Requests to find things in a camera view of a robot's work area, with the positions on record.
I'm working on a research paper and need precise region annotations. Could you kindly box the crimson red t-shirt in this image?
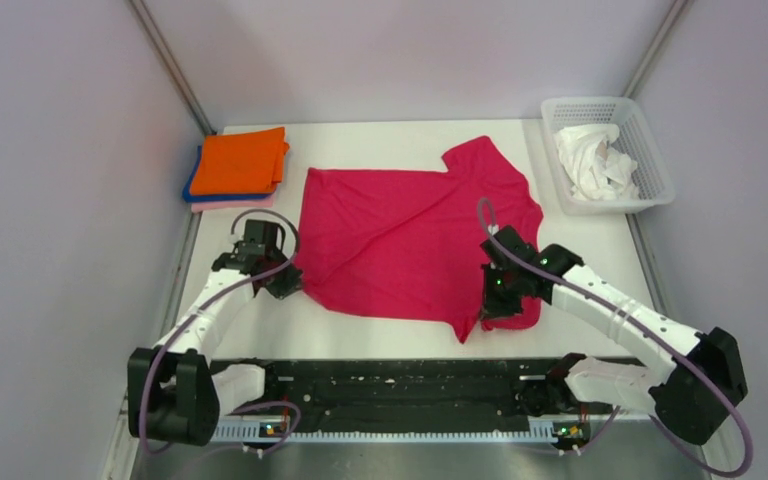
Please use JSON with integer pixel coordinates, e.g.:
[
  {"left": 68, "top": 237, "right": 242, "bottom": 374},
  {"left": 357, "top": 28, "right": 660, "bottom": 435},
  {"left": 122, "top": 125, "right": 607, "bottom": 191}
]
[{"left": 295, "top": 136, "right": 543, "bottom": 342}]

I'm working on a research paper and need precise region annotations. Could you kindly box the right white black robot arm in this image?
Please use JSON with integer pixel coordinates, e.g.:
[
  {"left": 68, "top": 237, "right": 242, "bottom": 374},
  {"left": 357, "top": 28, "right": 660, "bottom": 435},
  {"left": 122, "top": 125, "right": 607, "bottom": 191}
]
[{"left": 480, "top": 226, "right": 748, "bottom": 445}]

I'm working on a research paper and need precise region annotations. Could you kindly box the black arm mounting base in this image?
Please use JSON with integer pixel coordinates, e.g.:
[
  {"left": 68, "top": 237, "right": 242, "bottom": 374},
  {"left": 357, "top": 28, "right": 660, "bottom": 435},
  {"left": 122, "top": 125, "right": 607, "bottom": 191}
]
[{"left": 211, "top": 357, "right": 683, "bottom": 439}]

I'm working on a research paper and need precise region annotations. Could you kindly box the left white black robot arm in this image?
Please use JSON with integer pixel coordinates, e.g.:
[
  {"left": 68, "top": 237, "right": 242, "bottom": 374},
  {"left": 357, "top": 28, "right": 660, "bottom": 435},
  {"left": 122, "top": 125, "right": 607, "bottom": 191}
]
[{"left": 127, "top": 209, "right": 302, "bottom": 446}]

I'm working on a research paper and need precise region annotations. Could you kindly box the folded pink t-shirt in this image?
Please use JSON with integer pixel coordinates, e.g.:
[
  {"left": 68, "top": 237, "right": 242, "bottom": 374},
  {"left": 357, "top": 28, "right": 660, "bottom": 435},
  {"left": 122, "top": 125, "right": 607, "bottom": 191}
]
[{"left": 190, "top": 195, "right": 274, "bottom": 213}]

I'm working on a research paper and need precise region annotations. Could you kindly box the folded orange t-shirt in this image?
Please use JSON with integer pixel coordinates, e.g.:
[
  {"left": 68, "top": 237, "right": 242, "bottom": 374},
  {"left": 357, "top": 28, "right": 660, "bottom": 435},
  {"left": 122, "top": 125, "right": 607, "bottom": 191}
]
[{"left": 191, "top": 127, "right": 290, "bottom": 194}]

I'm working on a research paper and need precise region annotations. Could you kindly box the folded blue t-shirt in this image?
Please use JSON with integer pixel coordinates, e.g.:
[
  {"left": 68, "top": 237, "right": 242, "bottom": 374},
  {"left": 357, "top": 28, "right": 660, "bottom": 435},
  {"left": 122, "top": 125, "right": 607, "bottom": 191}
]
[{"left": 181, "top": 146, "right": 273, "bottom": 203}]

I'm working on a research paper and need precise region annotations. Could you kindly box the crumpled white t-shirt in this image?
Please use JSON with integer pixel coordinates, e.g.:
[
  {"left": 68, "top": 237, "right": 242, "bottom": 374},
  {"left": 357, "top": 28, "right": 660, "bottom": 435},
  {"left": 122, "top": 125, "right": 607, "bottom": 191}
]
[{"left": 553, "top": 124, "right": 640, "bottom": 201}]

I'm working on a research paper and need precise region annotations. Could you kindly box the white plastic laundry basket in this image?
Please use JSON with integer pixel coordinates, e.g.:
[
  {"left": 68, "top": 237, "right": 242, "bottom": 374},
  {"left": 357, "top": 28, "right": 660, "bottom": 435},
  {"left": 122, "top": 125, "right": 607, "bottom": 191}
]
[{"left": 541, "top": 96, "right": 676, "bottom": 215}]

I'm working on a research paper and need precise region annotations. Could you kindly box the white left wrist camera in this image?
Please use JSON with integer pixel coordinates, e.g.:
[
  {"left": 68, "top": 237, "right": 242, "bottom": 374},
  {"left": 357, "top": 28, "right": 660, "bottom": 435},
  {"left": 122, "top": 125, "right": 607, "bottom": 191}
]
[{"left": 229, "top": 221, "right": 245, "bottom": 244}]

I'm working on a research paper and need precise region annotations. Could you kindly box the white slotted cable duct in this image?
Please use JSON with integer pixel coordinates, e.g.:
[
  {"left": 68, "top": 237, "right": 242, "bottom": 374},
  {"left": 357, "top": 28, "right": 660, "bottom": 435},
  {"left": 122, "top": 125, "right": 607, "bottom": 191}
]
[{"left": 210, "top": 417, "right": 585, "bottom": 445}]

